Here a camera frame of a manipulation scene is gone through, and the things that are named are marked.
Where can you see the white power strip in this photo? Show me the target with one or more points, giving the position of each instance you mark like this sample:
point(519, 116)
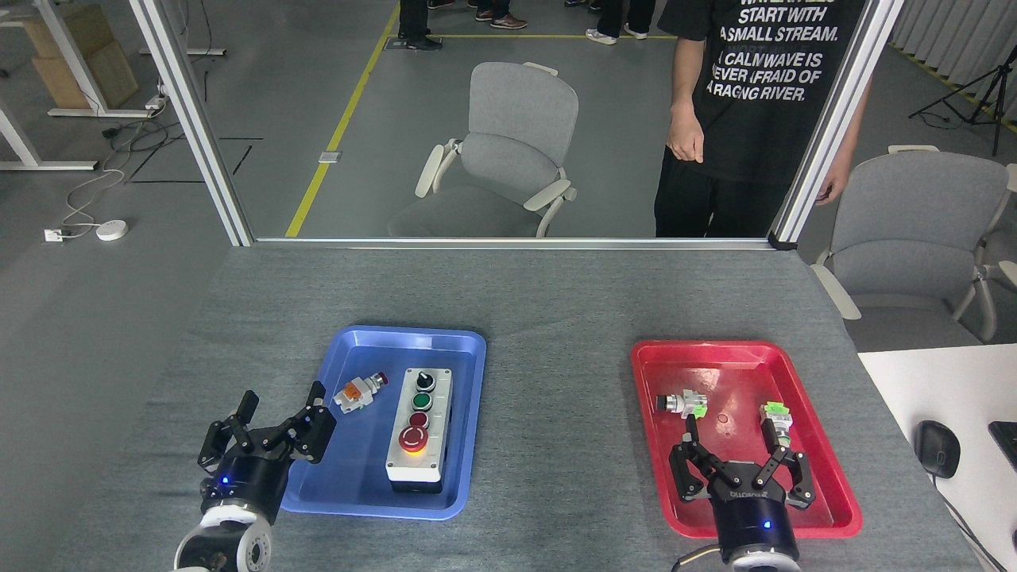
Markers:
point(155, 102)

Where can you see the green-head push button switch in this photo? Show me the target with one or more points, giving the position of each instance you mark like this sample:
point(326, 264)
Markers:
point(776, 415)

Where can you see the person with brown shoes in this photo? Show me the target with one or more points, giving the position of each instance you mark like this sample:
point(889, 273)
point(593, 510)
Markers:
point(504, 20)

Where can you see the large cardboard box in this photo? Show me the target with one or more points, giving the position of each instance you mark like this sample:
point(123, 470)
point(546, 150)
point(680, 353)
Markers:
point(103, 79)

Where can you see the grey vertical blinds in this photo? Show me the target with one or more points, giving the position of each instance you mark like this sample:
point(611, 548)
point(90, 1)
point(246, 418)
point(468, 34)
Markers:
point(953, 40)

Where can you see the person in printed shirt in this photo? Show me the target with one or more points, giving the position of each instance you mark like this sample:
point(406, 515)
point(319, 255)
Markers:
point(747, 135)

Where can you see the white side table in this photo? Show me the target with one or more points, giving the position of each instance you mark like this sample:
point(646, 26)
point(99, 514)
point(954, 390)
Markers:
point(953, 381)

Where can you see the person with white shoes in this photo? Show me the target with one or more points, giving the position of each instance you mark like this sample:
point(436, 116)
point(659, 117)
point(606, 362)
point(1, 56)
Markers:
point(616, 20)

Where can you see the black computer mouse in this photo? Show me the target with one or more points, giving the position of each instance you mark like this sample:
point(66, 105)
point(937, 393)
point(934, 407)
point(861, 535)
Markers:
point(937, 449)

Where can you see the silver aluminium rail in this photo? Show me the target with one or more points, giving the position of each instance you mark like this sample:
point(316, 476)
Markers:
point(516, 242)

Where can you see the red plastic tray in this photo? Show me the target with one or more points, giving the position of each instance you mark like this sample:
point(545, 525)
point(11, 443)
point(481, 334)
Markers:
point(739, 373)

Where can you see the black-head switch green block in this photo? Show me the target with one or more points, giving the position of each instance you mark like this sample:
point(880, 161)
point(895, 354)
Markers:
point(685, 404)

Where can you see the orange white red-head switch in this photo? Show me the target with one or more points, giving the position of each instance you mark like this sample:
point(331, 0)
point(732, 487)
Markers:
point(355, 395)

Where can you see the person's right hand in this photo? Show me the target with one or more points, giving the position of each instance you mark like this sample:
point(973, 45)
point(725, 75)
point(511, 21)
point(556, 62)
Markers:
point(683, 139)

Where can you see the person with black shoes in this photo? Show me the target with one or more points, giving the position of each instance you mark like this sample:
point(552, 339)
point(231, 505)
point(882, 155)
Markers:
point(415, 20)

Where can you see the grey four-button control box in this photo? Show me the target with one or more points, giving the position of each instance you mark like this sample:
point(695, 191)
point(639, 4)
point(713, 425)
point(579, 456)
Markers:
point(417, 465)

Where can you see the silver aluminium post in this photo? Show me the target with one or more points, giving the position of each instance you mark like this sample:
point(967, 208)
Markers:
point(834, 127)
point(195, 119)

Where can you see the grey office chair white arms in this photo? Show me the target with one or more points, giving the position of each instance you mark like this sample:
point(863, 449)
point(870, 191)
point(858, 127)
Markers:
point(914, 230)
point(516, 151)

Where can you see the blue plastic tray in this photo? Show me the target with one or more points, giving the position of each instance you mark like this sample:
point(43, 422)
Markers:
point(357, 461)

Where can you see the person's left hand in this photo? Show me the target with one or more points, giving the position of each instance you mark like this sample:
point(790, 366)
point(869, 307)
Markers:
point(836, 183)

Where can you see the black keyboard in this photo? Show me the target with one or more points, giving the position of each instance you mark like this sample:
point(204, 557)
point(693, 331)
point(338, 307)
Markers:
point(1007, 441)

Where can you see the black tripod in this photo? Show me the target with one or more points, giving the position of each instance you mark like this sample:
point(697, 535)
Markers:
point(997, 87)

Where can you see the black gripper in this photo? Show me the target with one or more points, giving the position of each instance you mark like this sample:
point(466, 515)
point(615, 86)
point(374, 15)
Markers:
point(246, 481)
point(751, 516)

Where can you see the metal floor plate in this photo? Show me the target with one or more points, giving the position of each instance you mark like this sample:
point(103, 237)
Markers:
point(330, 156)

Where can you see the white desk frame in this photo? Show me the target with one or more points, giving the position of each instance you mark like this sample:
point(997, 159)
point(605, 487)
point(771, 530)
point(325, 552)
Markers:
point(71, 59)

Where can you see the white round floor device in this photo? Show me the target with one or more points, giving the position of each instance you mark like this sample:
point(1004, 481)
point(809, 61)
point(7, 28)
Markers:
point(112, 229)

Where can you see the small cardboard box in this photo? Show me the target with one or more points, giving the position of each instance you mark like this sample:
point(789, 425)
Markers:
point(71, 32)

